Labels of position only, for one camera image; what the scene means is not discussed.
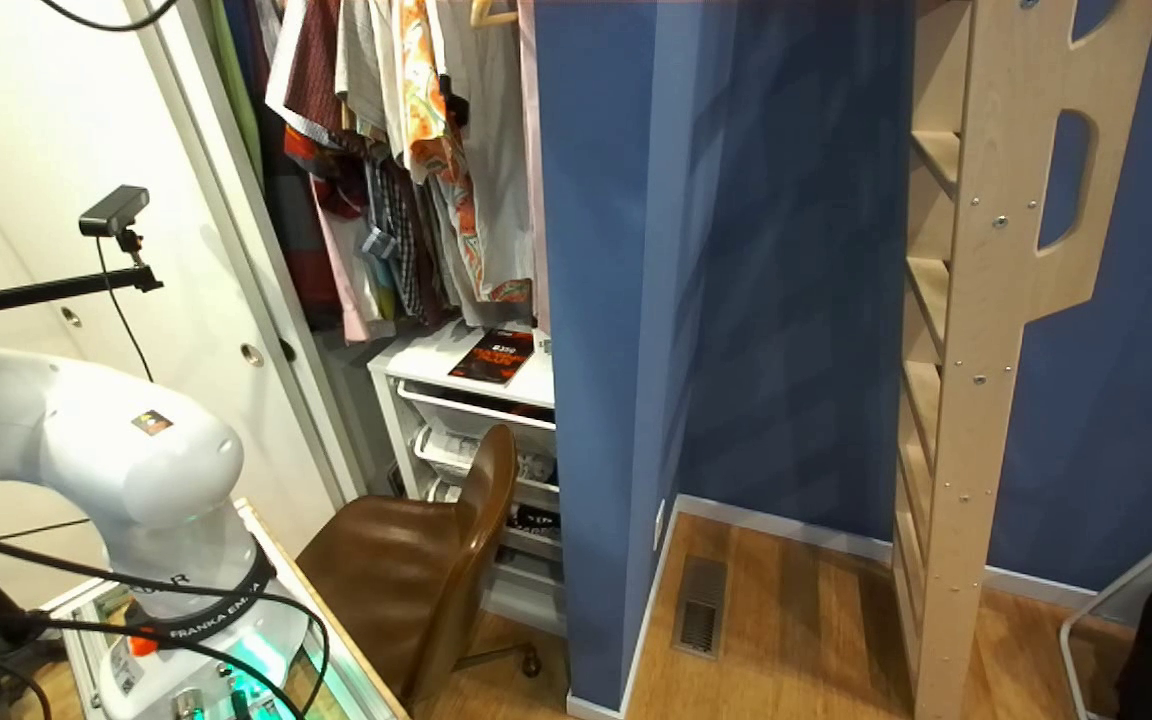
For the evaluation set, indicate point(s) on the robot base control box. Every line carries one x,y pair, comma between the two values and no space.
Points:
283,662

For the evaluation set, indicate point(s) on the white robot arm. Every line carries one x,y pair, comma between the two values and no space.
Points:
149,469

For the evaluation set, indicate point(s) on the red and black book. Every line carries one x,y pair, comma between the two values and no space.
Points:
493,358

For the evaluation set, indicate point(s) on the white drawer unit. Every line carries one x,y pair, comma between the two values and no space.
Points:
432,427

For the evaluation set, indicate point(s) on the floor air vent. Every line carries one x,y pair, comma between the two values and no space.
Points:
701,605

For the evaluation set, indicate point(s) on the pink hanging garment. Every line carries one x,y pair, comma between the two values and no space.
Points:
534,156

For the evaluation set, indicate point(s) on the red plaid shirt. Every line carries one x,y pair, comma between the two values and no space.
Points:
300,84

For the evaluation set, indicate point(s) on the wooden loft bed ladder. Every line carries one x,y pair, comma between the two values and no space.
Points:
1017,138

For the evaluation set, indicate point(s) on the white closet door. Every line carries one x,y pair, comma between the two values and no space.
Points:
103,95

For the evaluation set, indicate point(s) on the black camera on stand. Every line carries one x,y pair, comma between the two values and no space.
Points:
112,214

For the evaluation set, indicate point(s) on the white metal frame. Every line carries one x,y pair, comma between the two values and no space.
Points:
1096,640

